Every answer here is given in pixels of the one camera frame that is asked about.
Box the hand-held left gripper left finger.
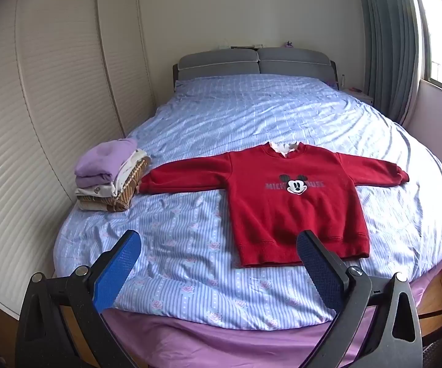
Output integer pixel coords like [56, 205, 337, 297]
[15, 229, 142, 368]

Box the folded purple sweater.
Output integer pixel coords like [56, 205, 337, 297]
[74, 138, 139, 188]

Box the narrow white wardrobe door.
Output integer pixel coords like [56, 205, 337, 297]
[96, 0, 157, 139]

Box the grey-green curtain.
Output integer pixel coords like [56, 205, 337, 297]
[355, 0, 428, 124]

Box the red cartoon print sweatshirt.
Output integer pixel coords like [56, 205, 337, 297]
[138, 141, 410, 268]

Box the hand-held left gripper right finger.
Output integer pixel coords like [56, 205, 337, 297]
[297, 230, 424, 368]

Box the white nightstand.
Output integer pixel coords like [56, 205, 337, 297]
[338, 86, 375, 105]

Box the purple mattress cover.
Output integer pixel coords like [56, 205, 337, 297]
[102, 253, 442, 368]

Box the bed with blue striped sheet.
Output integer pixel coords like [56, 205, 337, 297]
[53, 74, 442, 332]

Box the folded cream printed garment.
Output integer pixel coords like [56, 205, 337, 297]
[75, 149, 148, 197]

